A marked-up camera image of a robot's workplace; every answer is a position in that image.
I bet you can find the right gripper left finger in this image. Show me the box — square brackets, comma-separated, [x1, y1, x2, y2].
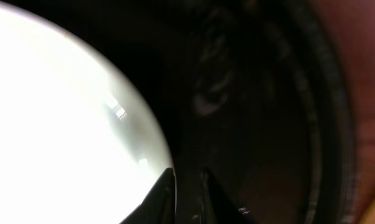
[120, 167, 175, 224]

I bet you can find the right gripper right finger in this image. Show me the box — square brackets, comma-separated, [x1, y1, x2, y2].
[199, 169, 256, 224]

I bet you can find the light blue plate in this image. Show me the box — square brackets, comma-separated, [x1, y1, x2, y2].
[0, 1, 174, 224]

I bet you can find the black round tray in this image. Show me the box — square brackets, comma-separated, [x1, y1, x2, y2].
[12, 0, 356, 223]

